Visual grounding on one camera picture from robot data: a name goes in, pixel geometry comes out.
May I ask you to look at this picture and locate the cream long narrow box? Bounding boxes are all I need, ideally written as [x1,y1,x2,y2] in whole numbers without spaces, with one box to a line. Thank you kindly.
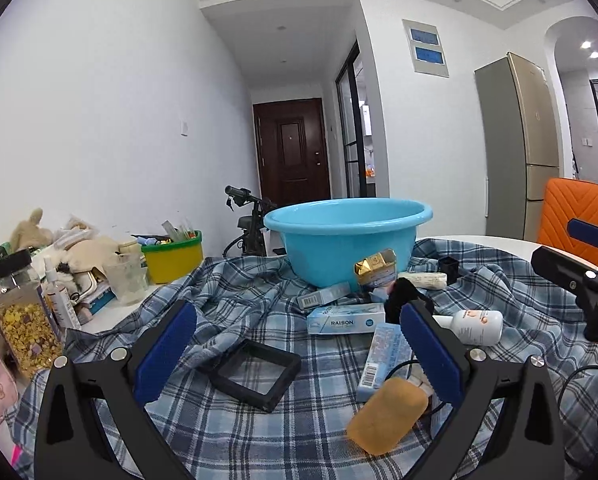
[399,272,448,290]

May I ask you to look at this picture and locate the gold cigarette pack by basin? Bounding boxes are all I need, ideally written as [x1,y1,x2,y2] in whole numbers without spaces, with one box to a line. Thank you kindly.
[353,248,398,288]

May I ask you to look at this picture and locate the black bicycle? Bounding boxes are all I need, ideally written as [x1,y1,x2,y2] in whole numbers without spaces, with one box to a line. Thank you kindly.
[222,185,276,258]

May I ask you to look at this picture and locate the dark brown door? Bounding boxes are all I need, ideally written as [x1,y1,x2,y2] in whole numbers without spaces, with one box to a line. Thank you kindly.
[253,98,331,207]

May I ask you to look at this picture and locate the black square frame box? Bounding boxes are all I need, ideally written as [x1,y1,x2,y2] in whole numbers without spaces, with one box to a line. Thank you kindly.
[197,339,301,414]

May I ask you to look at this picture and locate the yellow green storage bin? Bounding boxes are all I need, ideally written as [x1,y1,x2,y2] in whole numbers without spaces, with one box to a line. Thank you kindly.
[142,231,203,285]

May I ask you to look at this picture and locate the white spray bottle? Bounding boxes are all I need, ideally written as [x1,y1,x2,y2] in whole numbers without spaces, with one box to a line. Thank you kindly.
[44,257,81,330]

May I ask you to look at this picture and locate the grey barcode slim box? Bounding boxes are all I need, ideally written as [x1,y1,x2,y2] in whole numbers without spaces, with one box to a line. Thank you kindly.
[298,282,350,311]

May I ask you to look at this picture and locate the grey beige refrigerator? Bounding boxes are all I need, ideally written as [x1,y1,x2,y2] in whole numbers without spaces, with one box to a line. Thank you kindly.
[474,52,559,242]

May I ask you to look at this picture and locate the light blue barcode box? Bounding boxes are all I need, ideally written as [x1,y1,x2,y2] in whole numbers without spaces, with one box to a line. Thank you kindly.
[357,323,414,403]

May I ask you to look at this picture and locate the white lotion bottle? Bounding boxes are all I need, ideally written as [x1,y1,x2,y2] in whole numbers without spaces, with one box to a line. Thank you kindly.
[433,310,504,347]

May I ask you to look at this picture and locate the light blue plastic basin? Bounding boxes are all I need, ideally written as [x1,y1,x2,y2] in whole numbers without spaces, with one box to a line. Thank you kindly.
[264,197,433,288]

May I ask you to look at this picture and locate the light blue raison box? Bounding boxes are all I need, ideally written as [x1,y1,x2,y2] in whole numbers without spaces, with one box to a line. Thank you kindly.
[307,304,386,336]

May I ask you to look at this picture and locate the orange chair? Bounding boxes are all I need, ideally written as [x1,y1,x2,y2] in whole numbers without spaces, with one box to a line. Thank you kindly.
[536,176,598,271]

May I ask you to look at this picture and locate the grey wall panel blue screens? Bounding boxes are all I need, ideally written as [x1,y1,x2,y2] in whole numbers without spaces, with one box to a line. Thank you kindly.
[402,20,449,78]

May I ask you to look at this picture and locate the white charger with cable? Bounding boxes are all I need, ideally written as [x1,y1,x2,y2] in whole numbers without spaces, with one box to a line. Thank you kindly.
[386,359,447,414]

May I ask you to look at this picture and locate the cereal jar black lid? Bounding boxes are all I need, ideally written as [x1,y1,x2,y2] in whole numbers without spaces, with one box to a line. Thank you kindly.
[0,249,63,380]

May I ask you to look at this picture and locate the beige plush toy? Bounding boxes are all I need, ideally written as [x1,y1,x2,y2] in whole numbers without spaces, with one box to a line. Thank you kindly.
[10,208,53,252]

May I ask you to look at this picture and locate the blue plaid cloth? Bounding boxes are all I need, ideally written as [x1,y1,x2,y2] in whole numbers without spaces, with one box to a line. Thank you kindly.
[3,237,598,480]

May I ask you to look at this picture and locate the small black box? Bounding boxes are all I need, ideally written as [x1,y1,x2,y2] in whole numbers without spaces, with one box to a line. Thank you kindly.
[438,256,460,285]

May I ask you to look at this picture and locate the black framed glass door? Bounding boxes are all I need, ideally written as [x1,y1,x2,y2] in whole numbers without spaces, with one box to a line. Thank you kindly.
[335,42,369,197]

